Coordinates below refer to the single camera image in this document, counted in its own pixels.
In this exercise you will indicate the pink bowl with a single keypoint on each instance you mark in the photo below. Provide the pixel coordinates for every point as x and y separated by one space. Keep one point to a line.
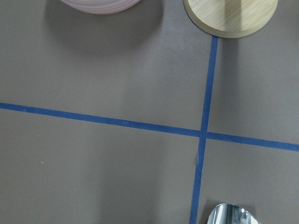
101 6

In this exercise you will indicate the round wooden stand base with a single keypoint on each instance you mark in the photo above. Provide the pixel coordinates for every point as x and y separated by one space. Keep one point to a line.
230 18

